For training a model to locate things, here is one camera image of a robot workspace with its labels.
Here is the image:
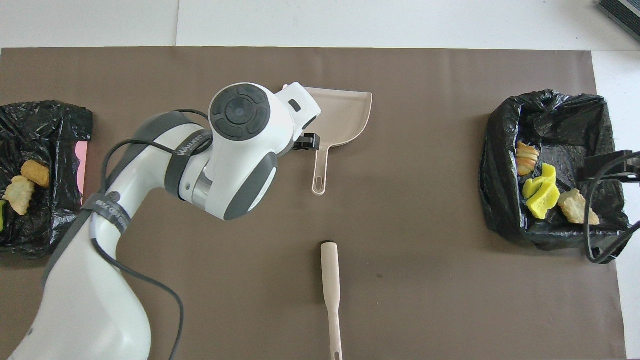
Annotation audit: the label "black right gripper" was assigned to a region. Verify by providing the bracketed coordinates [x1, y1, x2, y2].
[577, 150, 640, 183]

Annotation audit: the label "notched green yellow sponge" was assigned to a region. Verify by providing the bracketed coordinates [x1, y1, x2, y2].
[522, 163, 557, 198]

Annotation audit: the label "pale pink plastic dustpan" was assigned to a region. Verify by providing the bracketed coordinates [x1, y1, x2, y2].
[282, 84, 374, 196]

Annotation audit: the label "black trash bag pink bin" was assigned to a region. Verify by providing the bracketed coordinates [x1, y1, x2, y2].
[0, 100, 94, 258]

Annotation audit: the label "brown paper table mat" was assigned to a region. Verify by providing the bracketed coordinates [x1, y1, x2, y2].
[0, 47, 628, 360]

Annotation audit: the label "pale yellow toy bread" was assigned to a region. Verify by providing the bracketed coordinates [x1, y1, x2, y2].
[557, 189, 600, 226]

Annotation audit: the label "striped toy croissant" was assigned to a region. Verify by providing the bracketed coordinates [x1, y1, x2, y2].
[515, 141, 541, 177]

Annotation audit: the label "dark ribbed device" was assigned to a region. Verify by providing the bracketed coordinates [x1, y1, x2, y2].
[597, 0, 640, 28]

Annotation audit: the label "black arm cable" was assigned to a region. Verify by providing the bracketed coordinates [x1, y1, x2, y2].
[584, 151, 640, 265]
[42, 108, 212, 360]

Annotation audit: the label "beige hand brush black bristles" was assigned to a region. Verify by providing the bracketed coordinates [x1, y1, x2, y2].
[320, 241, 344, 360]

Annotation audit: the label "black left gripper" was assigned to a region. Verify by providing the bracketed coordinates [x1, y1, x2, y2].
[291, 132, 321, 151]

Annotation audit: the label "black trash bag lined bin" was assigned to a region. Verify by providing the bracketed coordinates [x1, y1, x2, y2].
[480, 90, 634, 265]

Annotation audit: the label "small toy croissant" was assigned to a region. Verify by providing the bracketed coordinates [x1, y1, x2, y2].
[3, 175, 36, 216]

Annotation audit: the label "brown toy bread roll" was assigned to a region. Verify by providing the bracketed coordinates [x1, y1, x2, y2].
[21, 159, 51, 189]

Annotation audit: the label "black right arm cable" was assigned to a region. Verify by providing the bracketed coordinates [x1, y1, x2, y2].
[584, 151, 640, 265]

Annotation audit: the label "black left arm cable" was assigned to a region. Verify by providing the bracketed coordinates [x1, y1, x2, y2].
[42, 108, 212, 360]

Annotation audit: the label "heart-shaped green yellow sponge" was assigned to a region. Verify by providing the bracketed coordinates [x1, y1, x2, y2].
[525, 182, 561, 220]

